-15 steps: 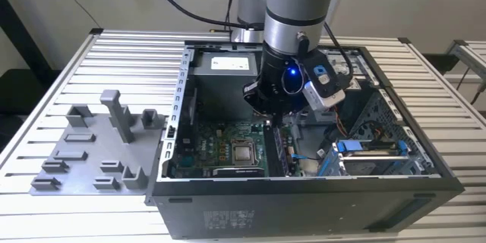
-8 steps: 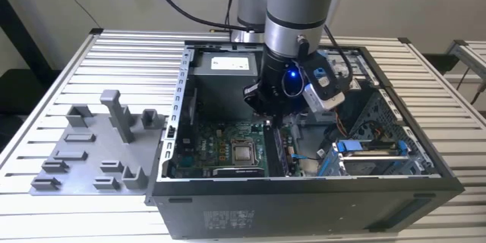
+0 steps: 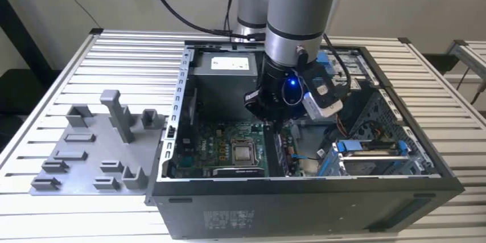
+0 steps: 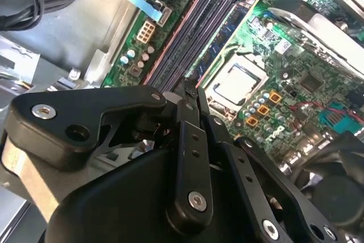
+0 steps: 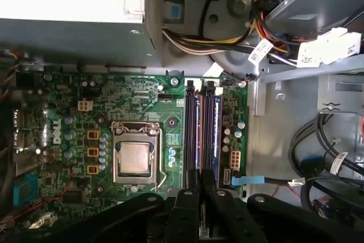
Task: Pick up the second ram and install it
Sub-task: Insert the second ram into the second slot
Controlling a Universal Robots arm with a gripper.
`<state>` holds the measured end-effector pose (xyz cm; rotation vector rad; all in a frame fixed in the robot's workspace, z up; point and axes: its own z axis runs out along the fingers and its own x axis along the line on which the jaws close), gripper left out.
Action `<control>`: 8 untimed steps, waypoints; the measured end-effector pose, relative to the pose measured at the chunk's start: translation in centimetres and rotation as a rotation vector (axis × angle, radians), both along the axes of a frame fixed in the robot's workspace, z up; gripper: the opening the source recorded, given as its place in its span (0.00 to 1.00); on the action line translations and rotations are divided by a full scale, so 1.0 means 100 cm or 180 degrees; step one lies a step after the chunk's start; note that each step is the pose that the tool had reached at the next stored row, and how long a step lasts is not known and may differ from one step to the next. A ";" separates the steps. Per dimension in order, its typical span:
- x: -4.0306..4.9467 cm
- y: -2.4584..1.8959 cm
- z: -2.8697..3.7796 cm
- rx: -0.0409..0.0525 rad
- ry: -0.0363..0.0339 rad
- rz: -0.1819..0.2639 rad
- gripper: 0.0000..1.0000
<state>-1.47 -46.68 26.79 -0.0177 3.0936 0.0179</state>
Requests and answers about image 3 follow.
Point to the black slanted frame bar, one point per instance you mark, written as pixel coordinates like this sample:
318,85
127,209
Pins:
16,35

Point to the silver CPU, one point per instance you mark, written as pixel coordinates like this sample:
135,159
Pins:
243,155

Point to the blue plastic drive latch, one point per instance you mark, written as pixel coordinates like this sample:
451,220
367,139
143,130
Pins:
326,61

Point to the grey power supply unit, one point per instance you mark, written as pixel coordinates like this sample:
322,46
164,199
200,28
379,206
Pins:
220,92

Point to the black graphics card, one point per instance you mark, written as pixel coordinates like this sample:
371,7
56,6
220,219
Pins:
239,172

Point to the green motherboard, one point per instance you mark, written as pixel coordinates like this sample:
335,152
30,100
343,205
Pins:
212,146

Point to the metal slat side table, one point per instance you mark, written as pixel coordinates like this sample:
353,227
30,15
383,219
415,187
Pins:
474,52

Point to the black RAM stick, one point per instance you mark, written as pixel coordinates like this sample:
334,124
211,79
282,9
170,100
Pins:
282,152

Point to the grey plastic parts rack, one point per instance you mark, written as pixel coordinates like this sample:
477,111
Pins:
99,140

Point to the black chair back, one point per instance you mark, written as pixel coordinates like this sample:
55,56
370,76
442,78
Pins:
441,62

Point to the black seat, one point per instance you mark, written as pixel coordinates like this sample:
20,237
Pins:
23,92

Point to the metal CPU socket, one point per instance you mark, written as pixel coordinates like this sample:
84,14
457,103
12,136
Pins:
243,142

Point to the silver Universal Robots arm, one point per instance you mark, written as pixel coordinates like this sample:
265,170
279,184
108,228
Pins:
293,12

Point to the silver metal drive cage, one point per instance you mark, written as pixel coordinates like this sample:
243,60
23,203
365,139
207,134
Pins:
357,63

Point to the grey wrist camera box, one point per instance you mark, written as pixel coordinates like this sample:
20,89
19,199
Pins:
322,103

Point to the black open PC case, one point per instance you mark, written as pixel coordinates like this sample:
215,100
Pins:
266,211

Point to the black table corner cap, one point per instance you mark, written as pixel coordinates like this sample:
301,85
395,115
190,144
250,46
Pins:
405,40
96,30

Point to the blue disk carrier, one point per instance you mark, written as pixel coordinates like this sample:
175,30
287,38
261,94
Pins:
349,145

